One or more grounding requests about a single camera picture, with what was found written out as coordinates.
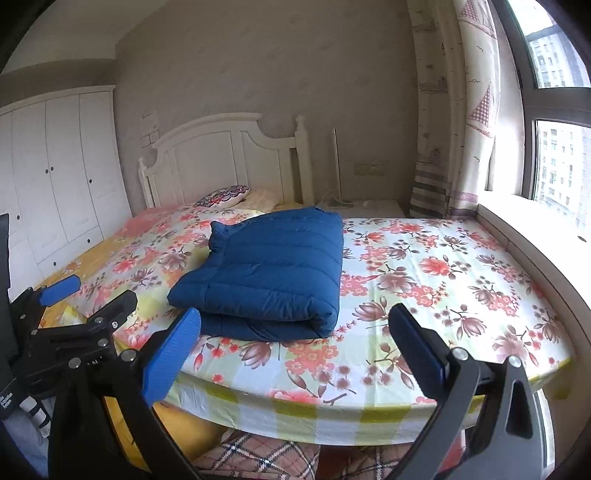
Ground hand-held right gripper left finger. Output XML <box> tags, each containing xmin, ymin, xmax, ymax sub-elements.
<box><xmin>48</xmin><ymin>307</ymin><xmax>202</xmax><ymax>480</ymax></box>

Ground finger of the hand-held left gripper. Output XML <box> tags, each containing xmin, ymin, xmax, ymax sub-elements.
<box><xmin>9</xmin><ymin>274</ymin><xmax>82</xmax><ymax>330</ymax></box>
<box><xmin>69</xmin><ymin>290</ymin><xmax>139</xmax><ymax>344</ymax></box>

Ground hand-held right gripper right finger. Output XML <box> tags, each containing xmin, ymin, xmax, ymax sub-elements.
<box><xmin>389</xmin><ymin>303</ymin><xmax>548</xmax><ymax>480</ymax></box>

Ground blue puffer jacket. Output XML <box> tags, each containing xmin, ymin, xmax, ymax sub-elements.
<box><xmin>167</xmin><ymin>206</ymin><xmax>345</xmax><ymax>342</ymax></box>

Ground floral quilt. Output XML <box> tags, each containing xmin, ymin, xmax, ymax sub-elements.
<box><xmin>69</xmin><ymin>205</ymin><xmax>573</xmax><ymax>446</ymax></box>

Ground yellow daisy bed sheet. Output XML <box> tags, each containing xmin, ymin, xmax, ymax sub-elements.
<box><xmin>34</xmin><ymin>235</ymin><xmax>222</xmax><ymax>476</ymax></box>

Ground pink patterned pillow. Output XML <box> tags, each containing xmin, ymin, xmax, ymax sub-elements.
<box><xmin>121</xmin><ymin>206</ymin><xmax>185</xmax><ymax>232</ymax></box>

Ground white wardrobe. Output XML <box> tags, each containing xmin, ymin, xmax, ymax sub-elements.
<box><xmin>0</xmin><ymin>85</ymin><xmax>132</xmax><ymax>301</ymax></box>

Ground person's plaid pants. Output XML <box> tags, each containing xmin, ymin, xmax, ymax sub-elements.
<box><xmin>191</xmin><ymin>431</ymin><xmax>467</xmax><ymax>480</ymax></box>

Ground white nightstand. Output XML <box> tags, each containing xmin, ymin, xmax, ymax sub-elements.
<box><xmin>316</xmin><ymin>199</ymin><xmax>407</xmax><ymax>219</ymax></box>

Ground mandala print pillow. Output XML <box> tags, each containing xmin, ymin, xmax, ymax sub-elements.
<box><xmin>194</xmin><ymin>185</ymin><xmax>250</xmax><ymax>208</ymax></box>

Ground beige window sill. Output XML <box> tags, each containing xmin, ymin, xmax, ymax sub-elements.
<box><xmin>475</xmin><ymin>191</ymin><xmax>591</xmax><ymax>333</ymax></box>

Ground white wooden headboard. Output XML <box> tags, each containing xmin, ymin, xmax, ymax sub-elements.
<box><xmin>139</xmin><ymin>113</ymin><xmax>309</xmax><ymax>208</ymax></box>

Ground cream pillow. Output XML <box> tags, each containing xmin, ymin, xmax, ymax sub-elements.
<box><xmin>240</xmin><ymin>188</ymin><xmax>282</xmax><ymax>210</ymax></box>

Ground printed curtain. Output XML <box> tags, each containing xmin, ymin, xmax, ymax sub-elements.
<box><xmin>406</xmin><ymin>0</ymin><xmax>504</xmax><ymax>220</ymax></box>

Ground dark framed window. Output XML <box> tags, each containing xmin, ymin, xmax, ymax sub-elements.
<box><xmin>492</xmin><ymin>0</ymin><xmax>591</xmax><ymax>232</ymax></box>

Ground beige wall socket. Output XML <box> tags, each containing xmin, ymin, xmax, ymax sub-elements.
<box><xmin>353</xmin><ymin>161</ymin><xmax>389</xmax><ymax>177</ymax></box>

